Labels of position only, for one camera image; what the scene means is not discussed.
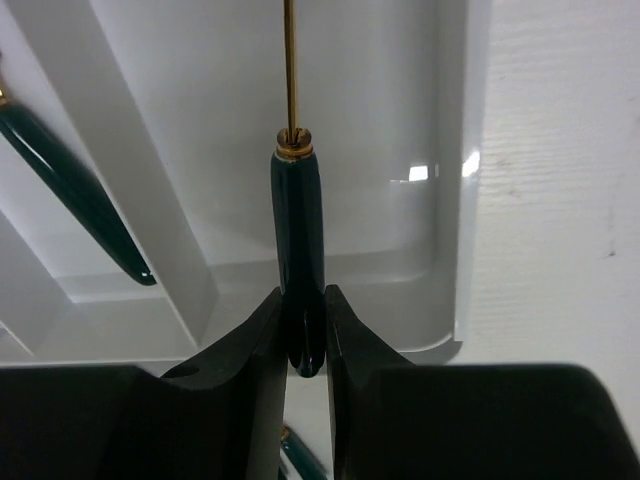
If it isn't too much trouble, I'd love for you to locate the white three-compartment cutlery tray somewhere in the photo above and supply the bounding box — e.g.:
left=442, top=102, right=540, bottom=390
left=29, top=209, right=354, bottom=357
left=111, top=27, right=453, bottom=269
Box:
left=1, top=1, right=492, bottom=366

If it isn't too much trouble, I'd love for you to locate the gold spoon green handle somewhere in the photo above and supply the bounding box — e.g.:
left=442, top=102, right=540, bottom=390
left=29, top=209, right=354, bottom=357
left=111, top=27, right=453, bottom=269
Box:
left=271, top=1, right=326, bottom=378

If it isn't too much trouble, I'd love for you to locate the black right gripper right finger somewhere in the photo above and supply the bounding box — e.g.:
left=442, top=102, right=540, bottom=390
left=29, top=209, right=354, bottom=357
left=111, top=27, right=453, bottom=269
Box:
left=325, top=285, right=639, bottom=479

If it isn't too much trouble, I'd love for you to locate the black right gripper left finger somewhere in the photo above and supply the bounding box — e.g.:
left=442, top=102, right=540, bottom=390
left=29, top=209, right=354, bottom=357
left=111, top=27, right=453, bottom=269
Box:
left=1, top=291, right=287, bottom=479

